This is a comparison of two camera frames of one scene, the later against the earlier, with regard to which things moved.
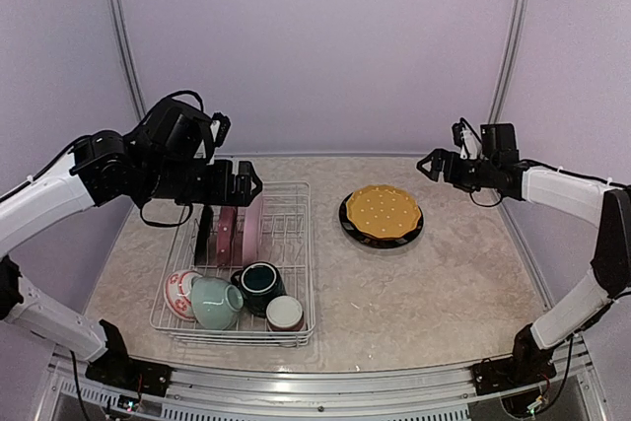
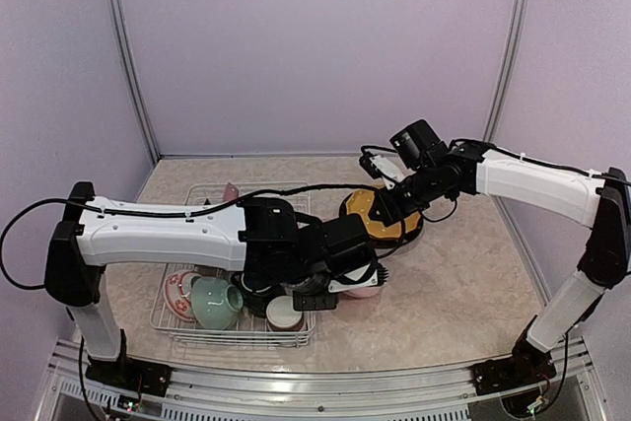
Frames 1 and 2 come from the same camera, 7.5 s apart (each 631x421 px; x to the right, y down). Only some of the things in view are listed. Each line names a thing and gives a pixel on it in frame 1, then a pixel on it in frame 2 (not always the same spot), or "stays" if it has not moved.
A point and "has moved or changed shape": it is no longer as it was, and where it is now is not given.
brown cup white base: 284,314 stays
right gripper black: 452,175 → 391,214
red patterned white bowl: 177,292 stays
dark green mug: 258,282 stays
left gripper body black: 218,191 → 310,287
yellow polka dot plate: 383,211 stays
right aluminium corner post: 513,35 stays
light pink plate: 252,232 has moved or changed shape
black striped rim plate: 376,242 stays
